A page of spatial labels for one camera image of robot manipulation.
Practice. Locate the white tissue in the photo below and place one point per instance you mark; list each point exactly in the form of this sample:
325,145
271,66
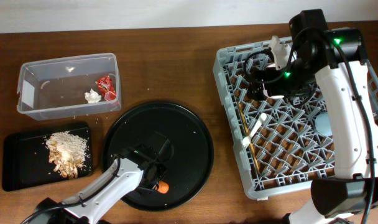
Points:
92,96

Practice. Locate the red snack wrapper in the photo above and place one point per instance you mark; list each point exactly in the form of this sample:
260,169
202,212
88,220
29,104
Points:
105,86

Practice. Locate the grey plastic dishwasher rack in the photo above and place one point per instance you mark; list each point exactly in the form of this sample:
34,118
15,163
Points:
289,151

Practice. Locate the round black tray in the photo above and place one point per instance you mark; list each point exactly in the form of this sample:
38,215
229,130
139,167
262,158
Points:
189,168

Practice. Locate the pile of rice and shells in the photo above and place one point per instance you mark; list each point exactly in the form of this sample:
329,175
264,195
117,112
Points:
67,152

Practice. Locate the blue plastic cup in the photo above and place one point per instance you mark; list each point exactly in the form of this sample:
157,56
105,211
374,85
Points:
322,124

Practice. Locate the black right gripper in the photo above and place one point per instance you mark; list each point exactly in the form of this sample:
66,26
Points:
270,75

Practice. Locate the black rectangular tray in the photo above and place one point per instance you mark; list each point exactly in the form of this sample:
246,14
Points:
25,157

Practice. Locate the orange carrot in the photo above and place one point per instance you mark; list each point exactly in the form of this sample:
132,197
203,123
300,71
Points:
162,187

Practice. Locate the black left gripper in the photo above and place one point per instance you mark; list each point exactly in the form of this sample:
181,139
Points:
150,188

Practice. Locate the white plastic fork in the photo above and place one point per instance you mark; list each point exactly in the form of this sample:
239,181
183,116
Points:
247,140

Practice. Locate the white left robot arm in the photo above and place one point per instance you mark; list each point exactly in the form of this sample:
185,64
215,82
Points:
135,168

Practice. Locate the clear plastic waste bin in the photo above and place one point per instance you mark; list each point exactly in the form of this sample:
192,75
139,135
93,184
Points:
57,88

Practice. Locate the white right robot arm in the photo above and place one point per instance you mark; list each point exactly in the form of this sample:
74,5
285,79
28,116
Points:
335,61

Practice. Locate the wooden chopstick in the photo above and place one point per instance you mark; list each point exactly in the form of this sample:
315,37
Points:
252,150

